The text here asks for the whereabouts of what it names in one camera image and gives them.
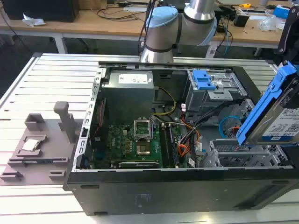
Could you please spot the hard disk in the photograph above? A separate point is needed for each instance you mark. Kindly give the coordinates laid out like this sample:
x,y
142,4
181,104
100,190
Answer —
x,y
261,112

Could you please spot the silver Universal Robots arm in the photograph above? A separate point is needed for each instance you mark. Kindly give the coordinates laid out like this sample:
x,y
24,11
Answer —
x,y
161,30

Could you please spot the blue empty disk carrier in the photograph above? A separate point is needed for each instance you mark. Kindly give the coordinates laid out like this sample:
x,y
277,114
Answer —
x,y
202,80

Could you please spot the metal disk bay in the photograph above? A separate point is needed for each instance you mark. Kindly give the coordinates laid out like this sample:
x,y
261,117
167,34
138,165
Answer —
x,y
233,154

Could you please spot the clear plastic bag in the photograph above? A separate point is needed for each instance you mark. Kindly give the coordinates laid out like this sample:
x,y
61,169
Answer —
x,y
268,23

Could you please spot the blue cardboard box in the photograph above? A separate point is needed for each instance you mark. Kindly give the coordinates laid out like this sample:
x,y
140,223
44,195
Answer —
x,y
281,11

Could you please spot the black power adapter block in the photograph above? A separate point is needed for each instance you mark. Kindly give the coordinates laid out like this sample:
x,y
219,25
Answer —
x,y
241,19

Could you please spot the grey metal drive cage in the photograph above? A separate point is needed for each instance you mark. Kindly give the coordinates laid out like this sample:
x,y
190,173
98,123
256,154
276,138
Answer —
x,y
210,98

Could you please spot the black RAM stick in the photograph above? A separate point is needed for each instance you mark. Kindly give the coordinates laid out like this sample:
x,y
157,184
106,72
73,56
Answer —
x,y
165,147

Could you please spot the grey power supply unit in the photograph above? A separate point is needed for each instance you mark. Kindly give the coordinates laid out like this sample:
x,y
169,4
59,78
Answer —
x,y
130,93

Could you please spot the wooden work desk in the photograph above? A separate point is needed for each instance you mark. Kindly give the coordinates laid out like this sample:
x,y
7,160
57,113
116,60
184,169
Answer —
x,y
105,25

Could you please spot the CPU socket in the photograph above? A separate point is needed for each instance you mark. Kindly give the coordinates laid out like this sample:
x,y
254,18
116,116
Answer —
x,y
143,149

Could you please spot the green motherboard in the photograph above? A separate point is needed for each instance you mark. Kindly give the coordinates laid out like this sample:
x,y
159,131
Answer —
x,y
121,142

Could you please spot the black graphics card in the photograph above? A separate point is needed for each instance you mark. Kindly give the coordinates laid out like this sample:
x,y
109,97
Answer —
x,y
137,164

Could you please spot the black open PC case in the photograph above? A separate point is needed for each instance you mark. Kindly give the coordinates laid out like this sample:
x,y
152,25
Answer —
x,y
163,193

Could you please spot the black box on desk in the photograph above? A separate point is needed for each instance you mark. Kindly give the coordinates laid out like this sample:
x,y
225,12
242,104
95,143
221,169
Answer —
x,y
39,9

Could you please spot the crumpled white paper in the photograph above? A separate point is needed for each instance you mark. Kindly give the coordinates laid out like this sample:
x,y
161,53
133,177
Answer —
x,y
33,20

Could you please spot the grey parts rack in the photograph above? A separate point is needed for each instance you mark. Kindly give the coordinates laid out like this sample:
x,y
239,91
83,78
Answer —
x,y
46,161

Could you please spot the silver CPU chip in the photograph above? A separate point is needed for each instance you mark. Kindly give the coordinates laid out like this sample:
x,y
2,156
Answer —
x,y
30,145

